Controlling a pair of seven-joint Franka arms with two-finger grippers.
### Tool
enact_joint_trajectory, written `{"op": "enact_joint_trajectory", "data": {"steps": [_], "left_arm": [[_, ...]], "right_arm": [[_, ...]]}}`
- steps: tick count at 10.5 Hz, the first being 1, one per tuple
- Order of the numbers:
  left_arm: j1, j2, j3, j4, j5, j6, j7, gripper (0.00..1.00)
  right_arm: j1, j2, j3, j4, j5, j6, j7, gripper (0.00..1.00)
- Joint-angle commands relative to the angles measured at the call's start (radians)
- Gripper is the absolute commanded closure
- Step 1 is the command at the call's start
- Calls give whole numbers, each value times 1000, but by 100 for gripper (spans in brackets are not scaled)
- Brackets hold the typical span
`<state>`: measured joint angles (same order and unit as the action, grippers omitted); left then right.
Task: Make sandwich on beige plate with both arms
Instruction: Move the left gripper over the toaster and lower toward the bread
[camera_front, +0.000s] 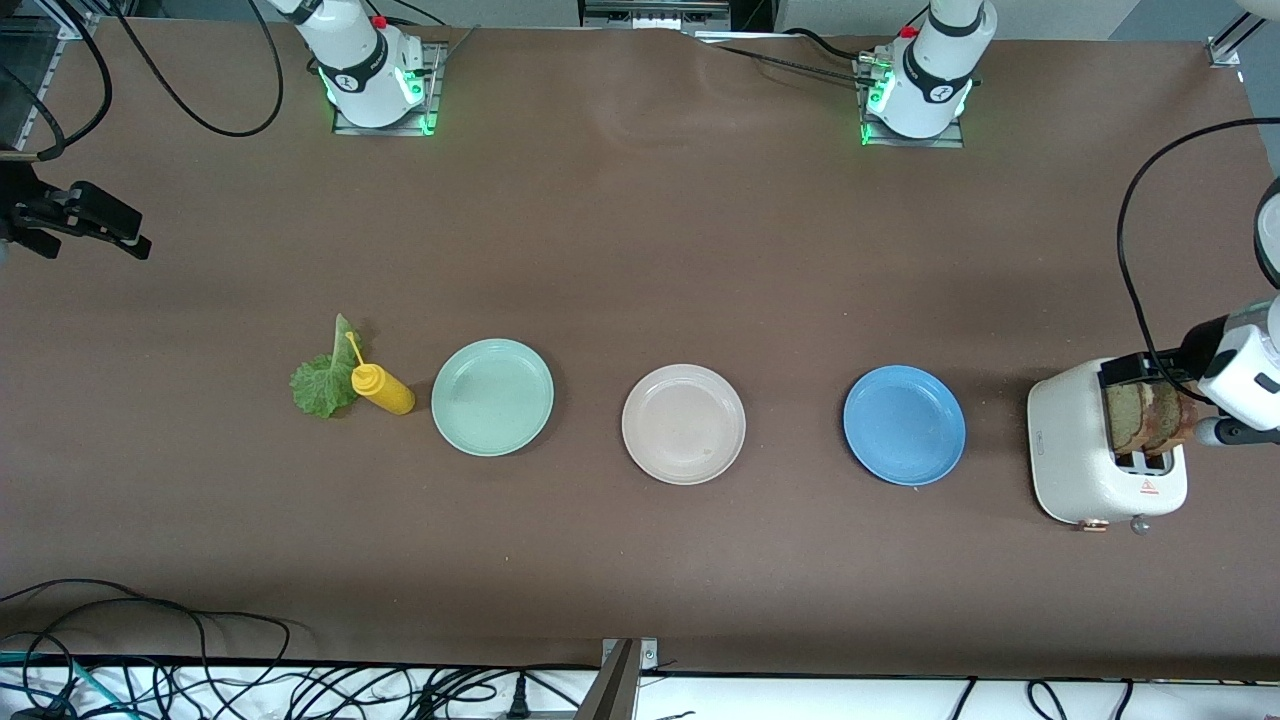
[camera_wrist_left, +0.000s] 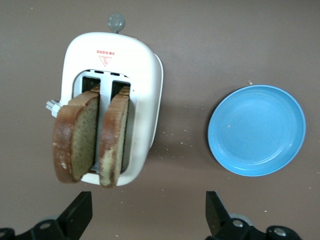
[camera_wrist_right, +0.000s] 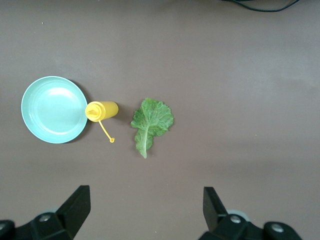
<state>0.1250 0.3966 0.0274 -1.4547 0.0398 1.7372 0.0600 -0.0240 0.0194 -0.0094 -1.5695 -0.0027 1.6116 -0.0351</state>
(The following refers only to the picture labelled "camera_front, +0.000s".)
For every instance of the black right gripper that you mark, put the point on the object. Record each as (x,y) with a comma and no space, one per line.
(22,205)

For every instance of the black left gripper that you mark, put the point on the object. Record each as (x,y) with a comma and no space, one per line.
(1193,349)

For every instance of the light crust bread slice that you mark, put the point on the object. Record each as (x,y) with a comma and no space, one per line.
(1122,420)

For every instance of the dark crust bread slice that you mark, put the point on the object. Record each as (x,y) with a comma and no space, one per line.
(1172,420)

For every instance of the green lettuce leaf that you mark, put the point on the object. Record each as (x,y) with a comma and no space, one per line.
(318,385)

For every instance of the yellow squeeze bottle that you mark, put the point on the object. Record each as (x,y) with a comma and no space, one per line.
(385,392)

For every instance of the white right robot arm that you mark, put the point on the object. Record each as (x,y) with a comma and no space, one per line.
(355,60)

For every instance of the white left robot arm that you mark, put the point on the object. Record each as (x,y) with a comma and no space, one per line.
(940,70)

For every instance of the blue plate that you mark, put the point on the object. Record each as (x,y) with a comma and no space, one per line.
(904,425)

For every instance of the mint green plate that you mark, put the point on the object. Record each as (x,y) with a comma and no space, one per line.
(492,398)

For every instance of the beige plate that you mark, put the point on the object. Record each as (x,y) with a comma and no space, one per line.
(683,425)

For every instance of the white toaster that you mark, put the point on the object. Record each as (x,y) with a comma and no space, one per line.
(1070,450)

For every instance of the short aluminium profile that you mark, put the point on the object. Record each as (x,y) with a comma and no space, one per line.
(1225,50)

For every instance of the white side bench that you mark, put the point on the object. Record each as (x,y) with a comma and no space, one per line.
(800,700)

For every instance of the black power plug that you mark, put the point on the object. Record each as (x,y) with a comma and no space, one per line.
(517,700)

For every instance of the aluminium frame with glass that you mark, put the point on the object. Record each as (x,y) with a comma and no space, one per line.
(40,105)

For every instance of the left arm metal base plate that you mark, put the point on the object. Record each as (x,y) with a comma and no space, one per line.
(940,142)

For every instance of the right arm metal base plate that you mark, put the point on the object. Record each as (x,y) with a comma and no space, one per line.
(434,100)

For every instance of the grey metal frame bar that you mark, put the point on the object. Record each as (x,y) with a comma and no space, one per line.
(655,15)

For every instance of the aluminium camera post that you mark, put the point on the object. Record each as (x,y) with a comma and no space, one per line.
(615,690)

